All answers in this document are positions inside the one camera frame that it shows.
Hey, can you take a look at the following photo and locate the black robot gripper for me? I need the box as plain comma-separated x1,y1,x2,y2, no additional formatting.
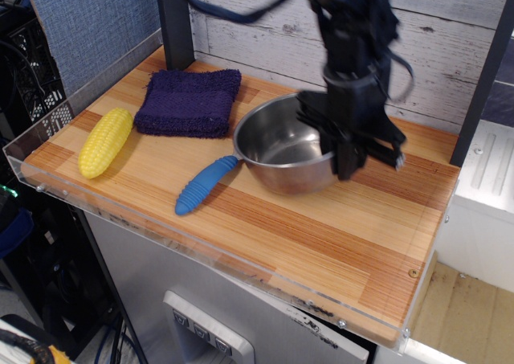
297,64,406,181

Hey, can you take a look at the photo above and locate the stainless steel bowl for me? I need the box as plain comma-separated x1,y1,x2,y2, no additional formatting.
233,93,337,194

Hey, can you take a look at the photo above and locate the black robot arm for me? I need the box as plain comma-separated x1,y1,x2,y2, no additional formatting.
297,0,406,180

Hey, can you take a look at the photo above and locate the purple folded towel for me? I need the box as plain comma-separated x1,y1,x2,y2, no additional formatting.
134,69,242,138

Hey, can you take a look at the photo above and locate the white toy sink counter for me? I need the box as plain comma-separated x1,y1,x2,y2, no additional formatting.
435,121,513,292

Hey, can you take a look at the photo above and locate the yellow toy corn cob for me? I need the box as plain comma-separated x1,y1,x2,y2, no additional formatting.
78,108,133,179

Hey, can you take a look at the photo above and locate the toy fridge dispenser panel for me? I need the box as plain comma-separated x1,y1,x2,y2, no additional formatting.
163,290,255,363

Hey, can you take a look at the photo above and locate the black plastic crate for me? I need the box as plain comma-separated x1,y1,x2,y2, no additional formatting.
1,18,65,122

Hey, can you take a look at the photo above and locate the clear acrylic table guard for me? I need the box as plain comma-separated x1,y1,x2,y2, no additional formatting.
6,49,457,363

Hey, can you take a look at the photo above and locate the yellow object bottom left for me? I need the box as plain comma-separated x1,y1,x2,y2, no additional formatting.
0,327,75,364

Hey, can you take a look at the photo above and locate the blue handled metal spoon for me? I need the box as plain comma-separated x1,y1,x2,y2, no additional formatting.
175,155,239,215

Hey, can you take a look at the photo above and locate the dark vertical post left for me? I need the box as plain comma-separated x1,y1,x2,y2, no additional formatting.
157,0,195,70

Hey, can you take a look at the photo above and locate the dark vertical post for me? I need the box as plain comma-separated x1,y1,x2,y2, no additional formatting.
450,0,513,167
157,0,195,70

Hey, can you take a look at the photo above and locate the dark vertical post right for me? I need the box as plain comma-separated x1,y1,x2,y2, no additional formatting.
450,0,513,167

